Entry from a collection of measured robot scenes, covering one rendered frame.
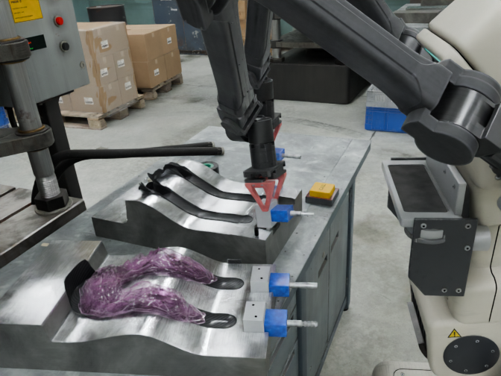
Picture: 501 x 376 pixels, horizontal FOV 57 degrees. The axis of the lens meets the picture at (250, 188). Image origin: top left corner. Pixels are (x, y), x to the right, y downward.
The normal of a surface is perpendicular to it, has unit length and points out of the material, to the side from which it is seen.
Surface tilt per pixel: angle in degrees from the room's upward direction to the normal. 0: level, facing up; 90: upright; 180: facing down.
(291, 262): 0
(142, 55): 90
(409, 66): 59
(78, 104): 90
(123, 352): 90
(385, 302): 0
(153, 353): 90
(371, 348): 0
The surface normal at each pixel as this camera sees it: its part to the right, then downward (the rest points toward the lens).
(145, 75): -0.32, 0.44
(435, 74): 0.26, -0.12
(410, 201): -0.06, -0.89
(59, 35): 0.91, 0.13
